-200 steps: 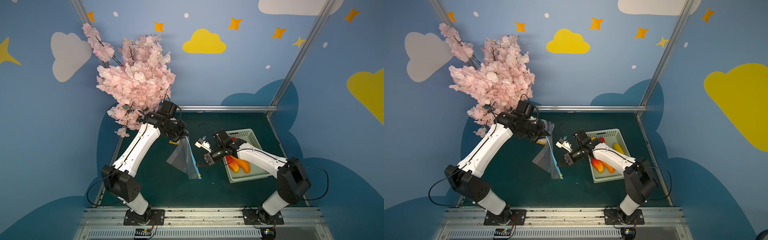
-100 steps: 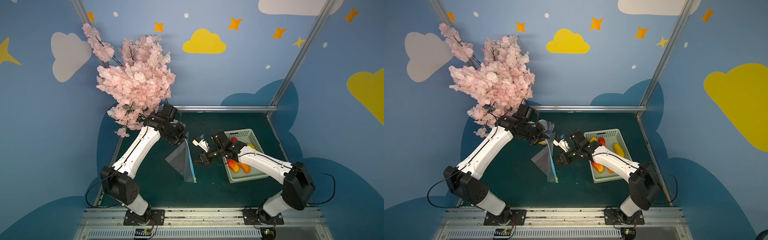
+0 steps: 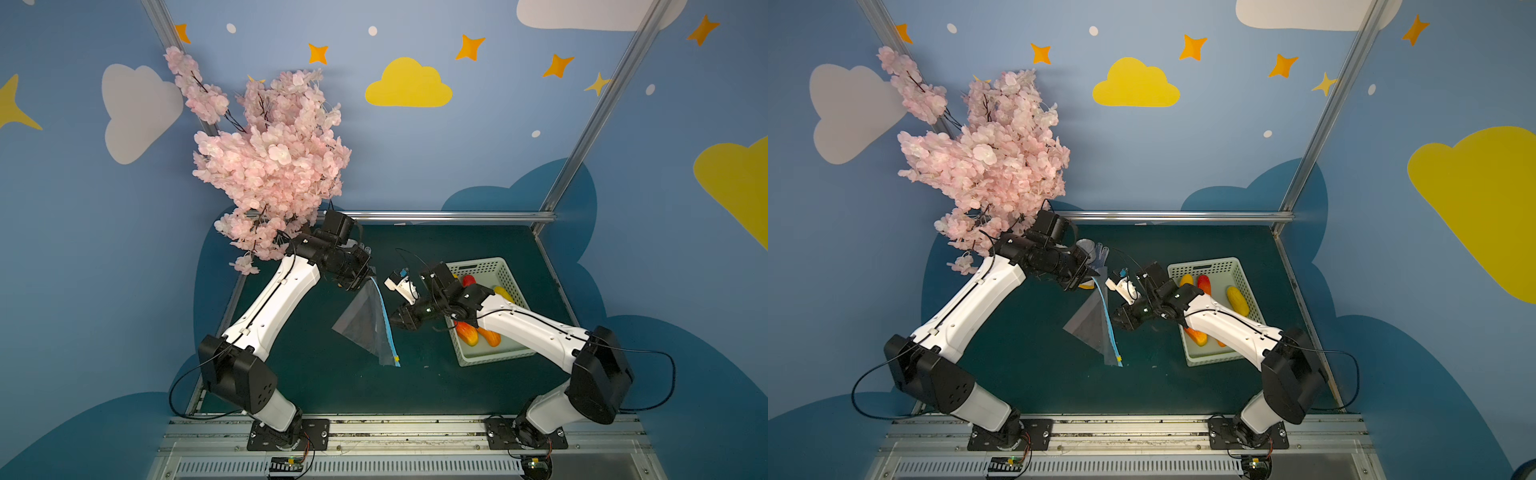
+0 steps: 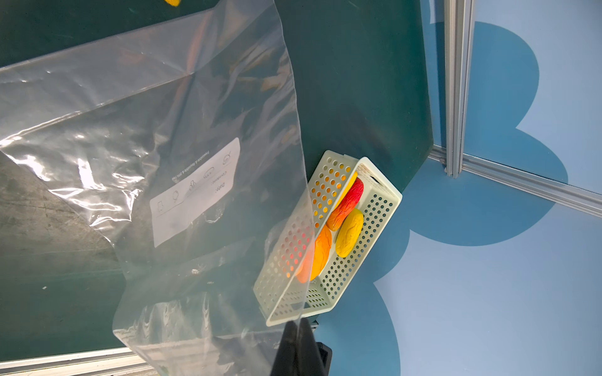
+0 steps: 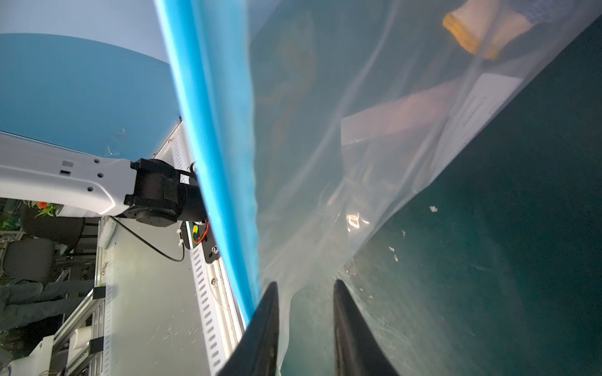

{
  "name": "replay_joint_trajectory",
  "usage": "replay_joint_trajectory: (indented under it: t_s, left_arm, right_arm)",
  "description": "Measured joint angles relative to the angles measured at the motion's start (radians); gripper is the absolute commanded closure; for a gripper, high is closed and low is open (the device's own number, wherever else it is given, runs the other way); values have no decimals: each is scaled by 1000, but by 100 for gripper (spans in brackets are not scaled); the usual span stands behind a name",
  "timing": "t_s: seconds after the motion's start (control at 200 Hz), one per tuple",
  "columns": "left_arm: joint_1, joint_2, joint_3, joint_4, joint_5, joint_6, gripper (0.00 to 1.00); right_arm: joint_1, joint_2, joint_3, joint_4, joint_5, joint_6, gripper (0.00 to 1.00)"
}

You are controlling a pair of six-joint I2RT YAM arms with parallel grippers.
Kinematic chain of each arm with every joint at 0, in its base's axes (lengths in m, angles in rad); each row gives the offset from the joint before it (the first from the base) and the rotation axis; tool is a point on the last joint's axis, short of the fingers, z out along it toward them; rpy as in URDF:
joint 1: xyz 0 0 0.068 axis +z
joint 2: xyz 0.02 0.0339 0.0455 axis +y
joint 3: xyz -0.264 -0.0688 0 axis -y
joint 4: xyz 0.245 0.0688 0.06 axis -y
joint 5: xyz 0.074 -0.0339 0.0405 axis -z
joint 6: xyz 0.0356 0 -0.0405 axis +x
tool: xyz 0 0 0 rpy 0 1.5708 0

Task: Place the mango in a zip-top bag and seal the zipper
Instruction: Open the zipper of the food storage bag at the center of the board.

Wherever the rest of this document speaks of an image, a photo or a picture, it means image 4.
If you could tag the aluminium frame right post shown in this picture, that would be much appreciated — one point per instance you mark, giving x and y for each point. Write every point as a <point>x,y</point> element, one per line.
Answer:
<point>459,31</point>

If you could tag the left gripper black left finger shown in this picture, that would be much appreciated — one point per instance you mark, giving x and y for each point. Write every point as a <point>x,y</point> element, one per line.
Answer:
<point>286,362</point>

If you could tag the clear zip-top bag blue zipper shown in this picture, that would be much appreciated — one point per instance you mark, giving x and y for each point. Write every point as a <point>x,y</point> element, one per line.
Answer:
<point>180,144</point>

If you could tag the yellow mango right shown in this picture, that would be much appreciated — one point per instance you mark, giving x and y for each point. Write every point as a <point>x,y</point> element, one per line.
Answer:
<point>349,232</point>

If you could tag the large orange mango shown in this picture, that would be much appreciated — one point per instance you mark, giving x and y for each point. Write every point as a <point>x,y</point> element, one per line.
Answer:
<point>314,264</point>

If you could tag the red orange mango top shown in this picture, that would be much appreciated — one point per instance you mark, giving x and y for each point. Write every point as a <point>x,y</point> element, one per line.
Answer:
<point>346,206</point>

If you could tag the pale green perforated plastic basket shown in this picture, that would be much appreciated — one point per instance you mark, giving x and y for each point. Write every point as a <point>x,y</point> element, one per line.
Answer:
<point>280,295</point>

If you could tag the aluminium frame back bar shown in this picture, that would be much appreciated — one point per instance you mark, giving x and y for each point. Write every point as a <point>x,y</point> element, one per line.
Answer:
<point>557,192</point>

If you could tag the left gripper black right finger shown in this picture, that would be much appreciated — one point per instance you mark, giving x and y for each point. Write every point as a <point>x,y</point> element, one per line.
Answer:
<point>315,358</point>

